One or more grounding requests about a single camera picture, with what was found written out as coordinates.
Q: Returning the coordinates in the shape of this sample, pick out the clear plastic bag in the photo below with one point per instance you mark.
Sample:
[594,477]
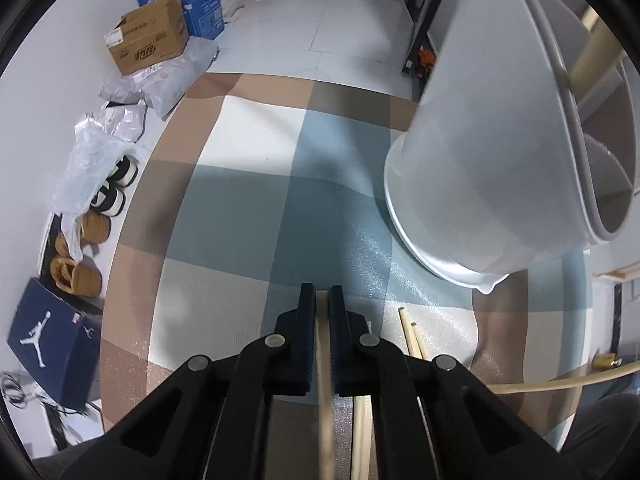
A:
[101,139]

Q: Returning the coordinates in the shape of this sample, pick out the grey plastic mailer bag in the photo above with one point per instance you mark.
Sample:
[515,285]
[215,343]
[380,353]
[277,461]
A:
[162,85]

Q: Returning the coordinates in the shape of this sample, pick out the blue jordan shoe box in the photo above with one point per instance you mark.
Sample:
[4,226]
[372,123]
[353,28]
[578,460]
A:
[57,344]

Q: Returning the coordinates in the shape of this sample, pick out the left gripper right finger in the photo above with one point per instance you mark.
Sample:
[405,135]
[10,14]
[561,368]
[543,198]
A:
[433,419]

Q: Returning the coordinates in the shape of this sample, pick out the brown slippers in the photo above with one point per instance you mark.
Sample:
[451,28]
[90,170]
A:
[68,268]

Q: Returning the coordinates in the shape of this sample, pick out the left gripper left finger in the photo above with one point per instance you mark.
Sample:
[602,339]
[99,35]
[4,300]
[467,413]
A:
[210,419]

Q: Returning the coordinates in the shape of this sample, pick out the plaid checkered table mat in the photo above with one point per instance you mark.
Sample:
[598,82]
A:
[259,184]

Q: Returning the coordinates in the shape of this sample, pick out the wooden chopstick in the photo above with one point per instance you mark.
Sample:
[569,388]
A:
[601,52]
[411,335]
[361,438]
[566,383]
[324,388]
[420,339]

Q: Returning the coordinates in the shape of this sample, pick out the grey white utensil holder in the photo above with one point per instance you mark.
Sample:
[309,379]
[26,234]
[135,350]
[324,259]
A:
[504,164]

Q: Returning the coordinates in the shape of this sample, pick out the black white sneakers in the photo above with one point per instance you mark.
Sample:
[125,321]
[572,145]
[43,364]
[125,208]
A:
[110,199]

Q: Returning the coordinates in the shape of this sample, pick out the brown cardboard box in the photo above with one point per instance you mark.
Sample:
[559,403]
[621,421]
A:
[153,33]

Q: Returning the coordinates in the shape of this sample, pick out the blue cardboard box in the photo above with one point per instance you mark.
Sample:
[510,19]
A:
[203,17]

